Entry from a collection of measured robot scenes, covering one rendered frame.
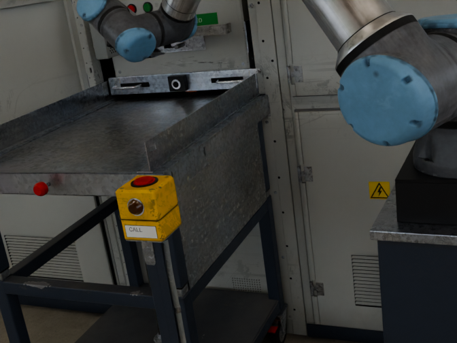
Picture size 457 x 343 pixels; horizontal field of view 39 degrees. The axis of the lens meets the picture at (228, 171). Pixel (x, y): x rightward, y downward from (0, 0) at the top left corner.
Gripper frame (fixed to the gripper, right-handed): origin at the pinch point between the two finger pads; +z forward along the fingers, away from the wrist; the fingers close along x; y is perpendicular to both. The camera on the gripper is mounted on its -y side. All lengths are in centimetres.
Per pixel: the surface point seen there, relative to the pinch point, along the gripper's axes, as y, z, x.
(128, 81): -19.9, 17.2, -2.6
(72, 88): -38.5, 12.2, -5.8
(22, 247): -80, 45, -59
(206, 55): 9.7, 14.9, 3.5
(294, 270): 32, 47, -61
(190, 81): 3.4, 17.8, -3.7
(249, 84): 27.0, 10.5, -8.3
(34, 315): -78, 55, -86
